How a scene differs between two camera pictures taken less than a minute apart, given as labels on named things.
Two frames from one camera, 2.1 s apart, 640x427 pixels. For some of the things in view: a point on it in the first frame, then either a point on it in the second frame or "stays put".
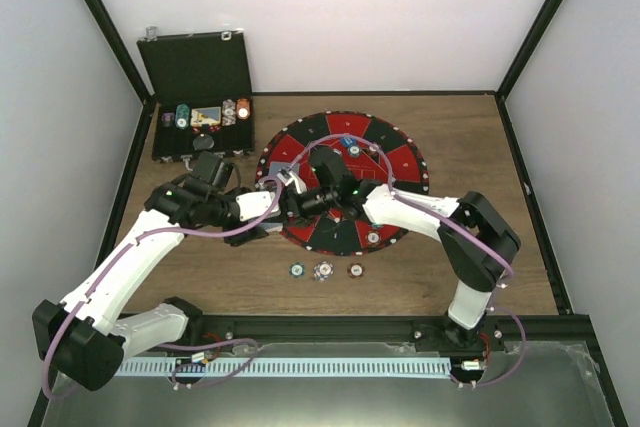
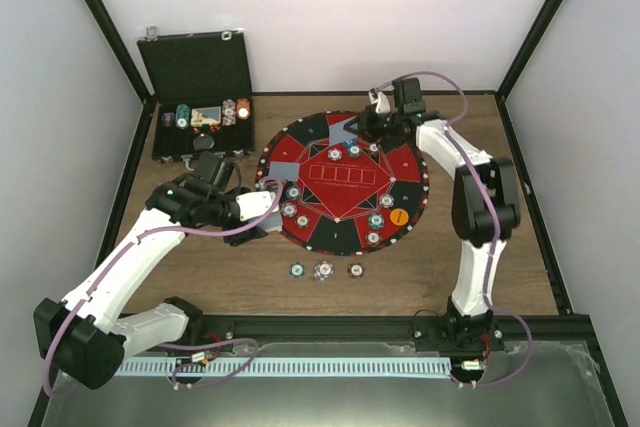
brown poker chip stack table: [356, 270] stays put
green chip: [354, 150] stays put
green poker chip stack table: [297, 269] stays put
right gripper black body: [327, 199] to [378, 130]
